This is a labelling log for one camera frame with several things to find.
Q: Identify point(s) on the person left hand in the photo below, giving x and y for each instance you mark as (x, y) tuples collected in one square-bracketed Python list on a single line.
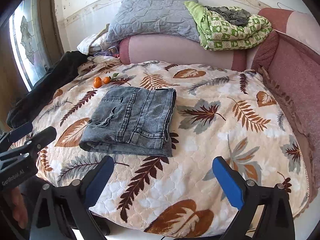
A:
[(15, 201)]

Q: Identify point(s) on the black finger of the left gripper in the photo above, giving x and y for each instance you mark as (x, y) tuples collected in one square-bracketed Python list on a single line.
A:
[(38, 142), (8, 138)]

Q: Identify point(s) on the stained glass window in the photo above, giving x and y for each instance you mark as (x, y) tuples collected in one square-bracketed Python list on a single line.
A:
[(27, 43)]

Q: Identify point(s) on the grey denim pants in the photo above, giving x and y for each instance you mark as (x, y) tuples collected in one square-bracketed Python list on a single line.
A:
[(131, 120)]

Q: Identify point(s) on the orange tangerine front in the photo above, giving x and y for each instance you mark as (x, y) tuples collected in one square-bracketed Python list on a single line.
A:
[(97, 83)]

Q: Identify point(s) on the dark grey folded cloth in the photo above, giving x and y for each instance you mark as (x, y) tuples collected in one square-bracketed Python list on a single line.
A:
[(235, 16)]

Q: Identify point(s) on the orange tangerine with leaf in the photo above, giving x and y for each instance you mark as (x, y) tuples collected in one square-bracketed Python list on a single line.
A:
[(109, 79)]

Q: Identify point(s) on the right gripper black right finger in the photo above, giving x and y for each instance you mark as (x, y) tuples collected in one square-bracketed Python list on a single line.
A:
[(276, 220)]

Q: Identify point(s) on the white cream pillow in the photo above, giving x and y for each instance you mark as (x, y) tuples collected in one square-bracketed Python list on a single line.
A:
[(96, 43)]

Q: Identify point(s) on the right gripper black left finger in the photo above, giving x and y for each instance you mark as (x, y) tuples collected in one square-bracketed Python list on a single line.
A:
[(57, 206)]

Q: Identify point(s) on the grey quilted blanket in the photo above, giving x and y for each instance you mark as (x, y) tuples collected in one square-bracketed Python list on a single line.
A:
[(169, 17)]

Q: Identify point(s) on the orange tangerine rear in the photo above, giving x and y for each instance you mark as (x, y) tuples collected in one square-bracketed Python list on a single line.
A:
[(97, 78)]

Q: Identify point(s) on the leaf pattern cream blanket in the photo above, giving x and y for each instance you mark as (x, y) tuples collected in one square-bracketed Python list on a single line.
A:
[(217, 112)]

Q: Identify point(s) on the pink sofa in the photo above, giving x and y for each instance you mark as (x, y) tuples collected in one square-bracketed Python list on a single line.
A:
[(288, 59)]

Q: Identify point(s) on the black garment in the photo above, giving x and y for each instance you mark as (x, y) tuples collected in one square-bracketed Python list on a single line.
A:
[(61, 73)]

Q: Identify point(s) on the green white folded quilt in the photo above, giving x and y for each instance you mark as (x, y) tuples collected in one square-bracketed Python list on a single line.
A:
[(217, 34)]

